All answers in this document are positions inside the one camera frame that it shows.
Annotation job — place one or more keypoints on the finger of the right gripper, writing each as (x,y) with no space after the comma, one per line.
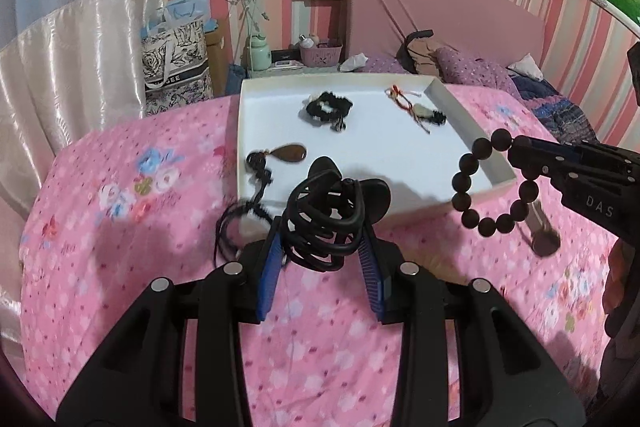
(538,146)
(534,161)

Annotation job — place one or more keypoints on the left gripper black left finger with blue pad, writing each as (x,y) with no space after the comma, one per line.
(174,358)

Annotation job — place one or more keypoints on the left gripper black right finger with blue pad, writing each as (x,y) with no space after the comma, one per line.
(466,359)

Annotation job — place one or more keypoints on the dark round pendant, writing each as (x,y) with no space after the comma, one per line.
(544,240)

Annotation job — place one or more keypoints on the red knot charm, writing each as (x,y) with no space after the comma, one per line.
(422,115)

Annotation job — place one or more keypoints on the black scrunchie with bell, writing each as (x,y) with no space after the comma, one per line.
(328,109)

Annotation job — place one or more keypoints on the black plastic hair claw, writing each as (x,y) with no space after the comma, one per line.
(327,214)

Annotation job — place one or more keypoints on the brown teardrop stone pendant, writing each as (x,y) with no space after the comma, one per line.
(256,162)

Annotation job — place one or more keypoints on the dark blue patterned blanket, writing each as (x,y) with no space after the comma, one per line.
(561,117)

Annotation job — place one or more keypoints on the purple dotted pillow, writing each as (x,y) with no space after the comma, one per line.
(448,65)

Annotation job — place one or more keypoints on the white shallow cardboard tray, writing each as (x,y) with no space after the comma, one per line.
(380,140)

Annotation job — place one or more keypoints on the pink floral bedspread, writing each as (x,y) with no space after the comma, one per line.
(121,207)

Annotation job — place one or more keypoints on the pink padded headboard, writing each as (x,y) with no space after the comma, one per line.
(498,30)

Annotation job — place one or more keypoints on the pink plastic basket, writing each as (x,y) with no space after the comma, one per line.
(321,56)

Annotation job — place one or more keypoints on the green thermos bottle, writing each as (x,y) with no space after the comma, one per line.
(258,53)

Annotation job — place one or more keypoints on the cream satin curtain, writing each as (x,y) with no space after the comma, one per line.
(74,69)

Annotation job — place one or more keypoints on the black white patterned tote bag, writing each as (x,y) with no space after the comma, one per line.
(175,66)

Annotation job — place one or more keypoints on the light blue paper bag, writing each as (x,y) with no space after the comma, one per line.
(176,13)

